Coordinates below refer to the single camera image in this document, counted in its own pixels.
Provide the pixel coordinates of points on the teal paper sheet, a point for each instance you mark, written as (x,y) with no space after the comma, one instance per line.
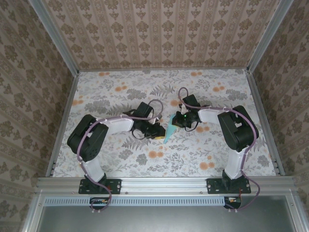
(169,135)

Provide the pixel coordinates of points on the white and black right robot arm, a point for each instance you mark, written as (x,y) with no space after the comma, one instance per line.
(210,114)

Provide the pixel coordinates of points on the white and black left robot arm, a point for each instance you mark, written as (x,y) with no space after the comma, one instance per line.
(120,125)

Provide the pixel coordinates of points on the floral table mat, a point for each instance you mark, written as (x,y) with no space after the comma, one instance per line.
(144,164)

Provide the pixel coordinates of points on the grey metal panel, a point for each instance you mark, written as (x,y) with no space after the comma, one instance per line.
(164,220)

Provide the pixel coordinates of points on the small circuit board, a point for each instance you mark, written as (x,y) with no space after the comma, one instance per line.
(99,201)
(233,200)

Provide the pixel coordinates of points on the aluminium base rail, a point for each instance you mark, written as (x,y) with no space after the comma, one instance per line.
(164,184)

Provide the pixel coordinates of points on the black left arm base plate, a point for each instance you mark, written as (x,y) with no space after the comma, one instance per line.
(116,186)

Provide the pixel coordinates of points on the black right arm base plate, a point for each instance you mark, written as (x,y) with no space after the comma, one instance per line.
(213,186)

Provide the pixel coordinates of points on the aluminium table side rail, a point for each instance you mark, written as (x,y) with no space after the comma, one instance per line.
(257,96)
(69,96)

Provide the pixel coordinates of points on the aluminium corner post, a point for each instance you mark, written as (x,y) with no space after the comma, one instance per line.
(268,36)
(56,36)

